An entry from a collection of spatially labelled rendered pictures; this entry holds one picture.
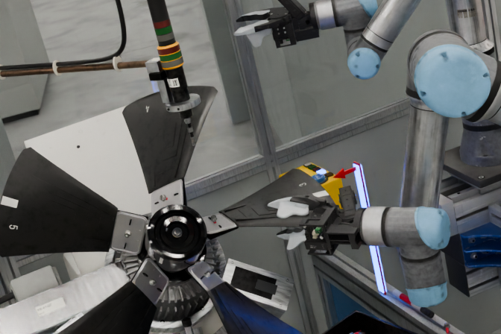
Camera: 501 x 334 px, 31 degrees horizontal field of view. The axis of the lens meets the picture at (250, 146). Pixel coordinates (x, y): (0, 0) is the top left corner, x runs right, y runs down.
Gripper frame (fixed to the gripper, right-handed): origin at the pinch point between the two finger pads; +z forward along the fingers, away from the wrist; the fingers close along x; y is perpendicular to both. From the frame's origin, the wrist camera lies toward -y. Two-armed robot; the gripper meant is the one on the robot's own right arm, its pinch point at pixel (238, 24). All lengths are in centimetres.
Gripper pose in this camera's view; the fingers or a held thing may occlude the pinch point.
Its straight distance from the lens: 234.7
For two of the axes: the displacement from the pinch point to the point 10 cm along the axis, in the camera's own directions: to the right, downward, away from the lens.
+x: 0.5, -4.8, 8.7
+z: -9.7, 1.8, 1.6
